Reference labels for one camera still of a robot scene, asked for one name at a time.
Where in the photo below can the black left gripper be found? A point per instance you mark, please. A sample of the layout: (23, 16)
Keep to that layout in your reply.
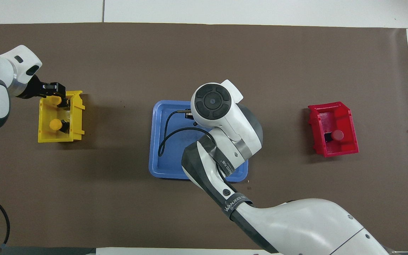
(37, 90)

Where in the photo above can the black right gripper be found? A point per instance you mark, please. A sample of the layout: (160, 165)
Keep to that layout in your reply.
(189, 115)

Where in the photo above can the yellow push button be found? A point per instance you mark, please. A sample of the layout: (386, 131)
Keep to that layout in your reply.
(54, 101)
(55, 124)

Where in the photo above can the red push button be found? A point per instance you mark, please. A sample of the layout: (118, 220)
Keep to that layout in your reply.
(337, 135)

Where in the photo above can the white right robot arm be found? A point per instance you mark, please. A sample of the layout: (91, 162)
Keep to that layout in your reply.
(296, 226)

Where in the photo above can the blue plastic tray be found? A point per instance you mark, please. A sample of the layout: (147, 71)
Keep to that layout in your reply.
(175, 159)

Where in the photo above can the yellow plastic parts bin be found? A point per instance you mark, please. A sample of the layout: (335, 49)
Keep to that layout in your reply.
(44, 134)

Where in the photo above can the brown paper table mat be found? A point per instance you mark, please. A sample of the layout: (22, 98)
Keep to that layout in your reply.
(119, 194)

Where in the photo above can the red plastic parts bin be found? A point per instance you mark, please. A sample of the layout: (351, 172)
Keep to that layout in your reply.
(345, 147)

